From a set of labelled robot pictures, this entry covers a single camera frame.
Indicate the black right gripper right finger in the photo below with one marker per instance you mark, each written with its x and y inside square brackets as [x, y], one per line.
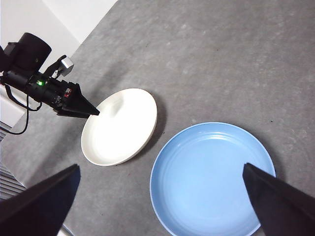
[283, 209]

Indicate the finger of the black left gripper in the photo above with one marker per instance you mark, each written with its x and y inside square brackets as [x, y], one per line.
[73, 113]
[80, 102]

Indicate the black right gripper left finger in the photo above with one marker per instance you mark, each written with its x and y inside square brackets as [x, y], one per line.
[37, 211]

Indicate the white round plate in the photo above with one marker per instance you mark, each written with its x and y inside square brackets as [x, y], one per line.
[123, 132]

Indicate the blue round plate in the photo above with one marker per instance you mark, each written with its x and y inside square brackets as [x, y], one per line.
[201, 184]

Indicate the grey ribbed panel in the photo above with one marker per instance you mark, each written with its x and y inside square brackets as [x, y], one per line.
[9, 182]

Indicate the pale grey camera box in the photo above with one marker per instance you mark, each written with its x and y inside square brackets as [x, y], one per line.
[67, 64]

